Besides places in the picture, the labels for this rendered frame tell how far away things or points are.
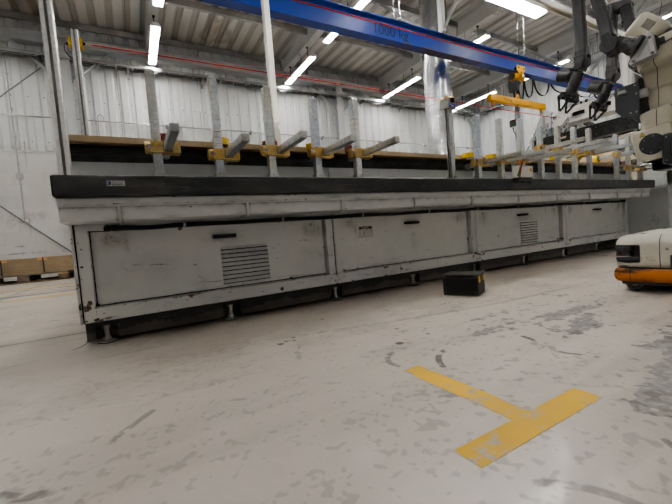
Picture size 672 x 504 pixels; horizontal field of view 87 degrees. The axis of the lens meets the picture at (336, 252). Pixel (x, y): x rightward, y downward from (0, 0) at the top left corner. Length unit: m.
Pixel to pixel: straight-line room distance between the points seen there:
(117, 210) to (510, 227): 2.85
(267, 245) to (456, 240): 1.49
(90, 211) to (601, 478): 1.68
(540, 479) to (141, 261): 1.69
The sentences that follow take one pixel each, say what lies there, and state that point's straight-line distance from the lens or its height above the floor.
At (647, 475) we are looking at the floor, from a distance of 0.80.
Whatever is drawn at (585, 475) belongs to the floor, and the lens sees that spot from 0.76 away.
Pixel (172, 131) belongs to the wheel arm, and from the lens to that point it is 1.44.
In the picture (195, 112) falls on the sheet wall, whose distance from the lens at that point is 9.48.
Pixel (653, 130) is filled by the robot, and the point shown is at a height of 0.79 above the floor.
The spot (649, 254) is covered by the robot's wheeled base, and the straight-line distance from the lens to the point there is 2.25.
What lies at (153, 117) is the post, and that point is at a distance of 1.74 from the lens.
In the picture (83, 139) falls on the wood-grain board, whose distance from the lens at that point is 1.89.
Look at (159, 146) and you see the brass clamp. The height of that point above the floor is 0.82.
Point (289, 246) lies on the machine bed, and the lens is 2.06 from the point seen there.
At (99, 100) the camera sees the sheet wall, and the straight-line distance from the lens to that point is 9.35.
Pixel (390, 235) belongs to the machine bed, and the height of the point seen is 0.36.
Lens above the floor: 0.41
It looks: 3 degrees down
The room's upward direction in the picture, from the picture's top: 5 degrees counter-clockwise
